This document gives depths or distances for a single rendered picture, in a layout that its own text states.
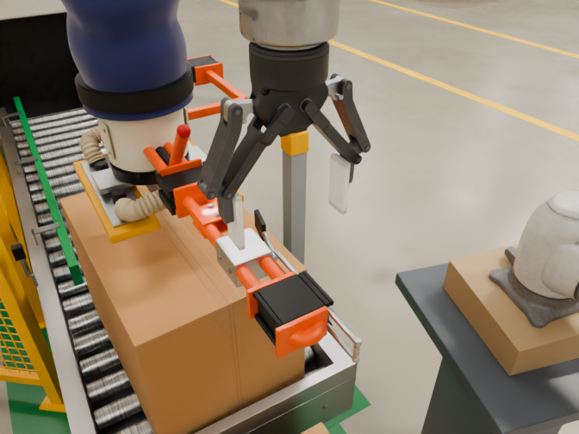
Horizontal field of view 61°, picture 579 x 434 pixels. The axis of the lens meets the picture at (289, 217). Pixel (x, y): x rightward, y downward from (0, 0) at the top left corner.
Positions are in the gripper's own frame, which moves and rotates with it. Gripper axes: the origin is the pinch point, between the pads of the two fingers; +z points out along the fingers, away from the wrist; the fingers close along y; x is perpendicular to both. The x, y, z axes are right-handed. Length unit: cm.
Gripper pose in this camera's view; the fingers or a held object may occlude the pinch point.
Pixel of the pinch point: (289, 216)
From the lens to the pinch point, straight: 57.5
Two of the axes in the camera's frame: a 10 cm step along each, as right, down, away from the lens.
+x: 5.0, 5.1, -7.0
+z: 0.0, 8.1, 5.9
